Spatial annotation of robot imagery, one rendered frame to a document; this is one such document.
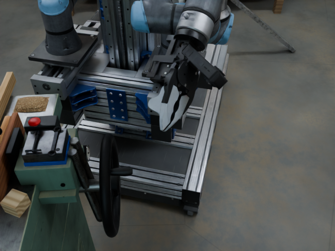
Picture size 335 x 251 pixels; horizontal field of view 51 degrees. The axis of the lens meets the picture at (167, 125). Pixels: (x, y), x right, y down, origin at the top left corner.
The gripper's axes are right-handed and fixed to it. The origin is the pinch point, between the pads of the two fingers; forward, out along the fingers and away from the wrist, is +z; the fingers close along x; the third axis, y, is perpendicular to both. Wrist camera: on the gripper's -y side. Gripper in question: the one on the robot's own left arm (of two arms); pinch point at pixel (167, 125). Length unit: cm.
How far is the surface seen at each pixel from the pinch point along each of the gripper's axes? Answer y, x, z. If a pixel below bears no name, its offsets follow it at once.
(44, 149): 30.2, 4.2, 12.6
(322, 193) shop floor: 6, -155, -16
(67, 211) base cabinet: 52, -28, 30
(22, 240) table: 25.3, 3.4, 33.0
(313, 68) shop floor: 50, -209, -120
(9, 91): 68, 0, -1
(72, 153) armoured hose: 27.3, -1.7, 11.3
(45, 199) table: 33.4, -4.1, 24.6
